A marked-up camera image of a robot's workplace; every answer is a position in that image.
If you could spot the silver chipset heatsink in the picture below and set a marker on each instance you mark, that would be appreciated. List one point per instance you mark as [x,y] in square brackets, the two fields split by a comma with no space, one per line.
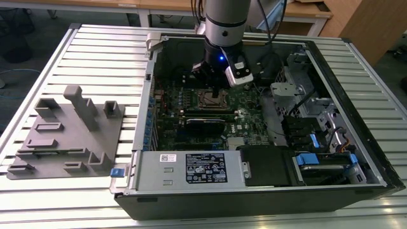
[236,141]

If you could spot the silver power supply unit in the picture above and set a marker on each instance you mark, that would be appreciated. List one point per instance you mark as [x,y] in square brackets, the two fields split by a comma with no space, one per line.
[152,176]

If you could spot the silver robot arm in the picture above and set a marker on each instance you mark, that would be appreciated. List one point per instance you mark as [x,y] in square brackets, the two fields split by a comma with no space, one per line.
[226,16]

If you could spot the hard disk in blue carrier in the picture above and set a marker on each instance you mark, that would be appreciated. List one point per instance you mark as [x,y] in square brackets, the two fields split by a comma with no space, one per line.
[306,159]

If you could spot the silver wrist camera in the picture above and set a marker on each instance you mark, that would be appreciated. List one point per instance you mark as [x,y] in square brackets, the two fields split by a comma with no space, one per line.
[239,72]

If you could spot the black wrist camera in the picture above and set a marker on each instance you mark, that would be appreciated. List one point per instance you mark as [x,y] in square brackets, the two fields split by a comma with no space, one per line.
[199,69]

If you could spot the blue disk bay clip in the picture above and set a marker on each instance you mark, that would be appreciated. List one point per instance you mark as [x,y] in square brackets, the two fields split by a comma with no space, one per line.
[314,141]
[353,158]

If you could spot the silver metal bracket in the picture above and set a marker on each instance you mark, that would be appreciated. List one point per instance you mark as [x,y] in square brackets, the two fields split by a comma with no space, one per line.
[286,89]

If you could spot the silver CPU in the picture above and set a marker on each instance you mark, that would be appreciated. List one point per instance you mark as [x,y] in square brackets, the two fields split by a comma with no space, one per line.
[208,99]

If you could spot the grey case release latch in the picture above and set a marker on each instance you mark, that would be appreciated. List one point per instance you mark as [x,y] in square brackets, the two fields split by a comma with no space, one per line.
[152,38]

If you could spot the black PC case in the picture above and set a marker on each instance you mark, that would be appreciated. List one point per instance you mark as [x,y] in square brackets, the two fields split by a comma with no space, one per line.
[254,205]

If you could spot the green RAM stick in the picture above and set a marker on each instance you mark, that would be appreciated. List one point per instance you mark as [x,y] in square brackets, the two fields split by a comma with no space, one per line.
[210,117]

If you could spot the grey parts rack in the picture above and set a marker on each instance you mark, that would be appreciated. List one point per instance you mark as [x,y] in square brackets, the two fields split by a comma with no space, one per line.
[72,148]

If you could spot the wooden desk white legs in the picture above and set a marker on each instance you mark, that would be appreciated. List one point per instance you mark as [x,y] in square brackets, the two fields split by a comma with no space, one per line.
[304,13]
[63,3]

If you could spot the black graphics card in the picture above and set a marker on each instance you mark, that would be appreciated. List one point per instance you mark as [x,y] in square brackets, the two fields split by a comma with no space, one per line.
[204,126]

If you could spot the wooden cabinet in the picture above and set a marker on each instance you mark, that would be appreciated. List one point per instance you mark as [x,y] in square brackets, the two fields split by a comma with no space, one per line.
[366,23]

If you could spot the green motherboard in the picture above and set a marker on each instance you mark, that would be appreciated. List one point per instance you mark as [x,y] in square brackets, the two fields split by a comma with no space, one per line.
[251,133]

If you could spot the blue case latch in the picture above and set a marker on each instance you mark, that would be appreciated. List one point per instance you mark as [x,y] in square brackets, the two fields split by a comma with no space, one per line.
[116,173]

